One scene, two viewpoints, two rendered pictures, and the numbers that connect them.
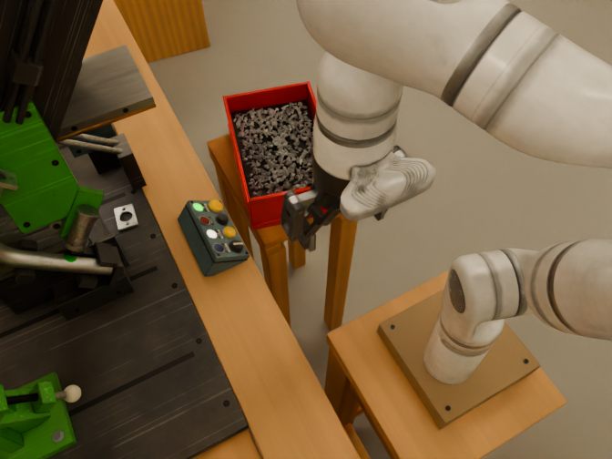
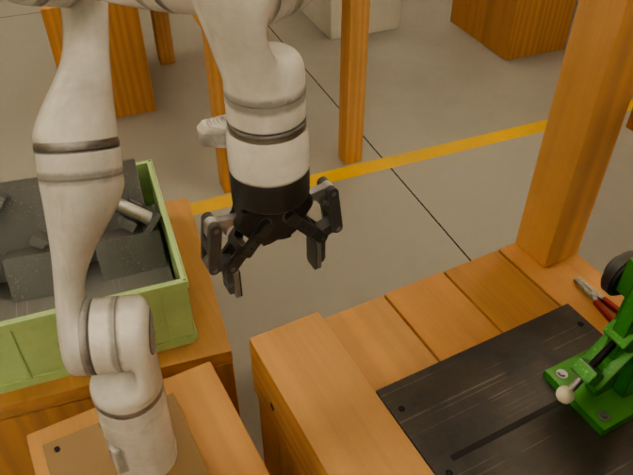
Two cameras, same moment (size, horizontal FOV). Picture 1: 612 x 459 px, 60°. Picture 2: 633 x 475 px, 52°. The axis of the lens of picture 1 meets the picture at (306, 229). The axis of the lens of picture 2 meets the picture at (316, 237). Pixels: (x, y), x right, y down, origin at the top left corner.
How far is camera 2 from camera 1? 0.83 m
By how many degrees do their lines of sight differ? 81
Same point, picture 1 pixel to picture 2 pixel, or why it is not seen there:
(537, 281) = (118, 163)
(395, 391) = (214, 445)
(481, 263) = (121, 317)
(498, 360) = (88, 451)
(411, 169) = (219, 121)
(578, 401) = not seen: outside the picture
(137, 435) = (485, 382)
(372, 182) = not seen: hidden behind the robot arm
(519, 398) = not seen: hidden behind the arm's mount
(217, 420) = (408, 394)
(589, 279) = (106, 86)
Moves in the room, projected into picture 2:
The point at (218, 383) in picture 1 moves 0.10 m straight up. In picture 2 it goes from (414, 427) to (421, 387)
